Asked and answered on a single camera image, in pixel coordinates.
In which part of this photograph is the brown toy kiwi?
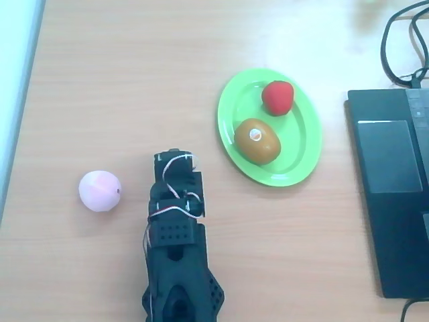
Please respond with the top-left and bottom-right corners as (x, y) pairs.
(233, 117), (281, 165)

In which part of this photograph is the pink toy peach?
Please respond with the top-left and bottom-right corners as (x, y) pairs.
(78, 170), (122, 213)

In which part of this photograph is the thin black cable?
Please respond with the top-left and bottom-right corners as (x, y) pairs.
(409, 6), (429, 73)

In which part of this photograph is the red toy strawberry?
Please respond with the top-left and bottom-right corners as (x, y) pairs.
(261, 80), (295, 117)

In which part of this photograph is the white red servo wire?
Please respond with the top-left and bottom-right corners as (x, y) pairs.
(142, 153), (202, 258)

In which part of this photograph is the black laptop power cable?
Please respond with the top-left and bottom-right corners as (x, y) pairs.
(400, 297), (429, 322)

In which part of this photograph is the black laptop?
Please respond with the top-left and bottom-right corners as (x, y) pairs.
(345, 88), (429, 299)

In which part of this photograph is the green oval plate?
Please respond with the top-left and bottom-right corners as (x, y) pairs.
(217, 68), (322, 188)

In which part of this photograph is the thick black cable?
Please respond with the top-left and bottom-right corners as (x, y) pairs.
(379, 0), (429, 89)

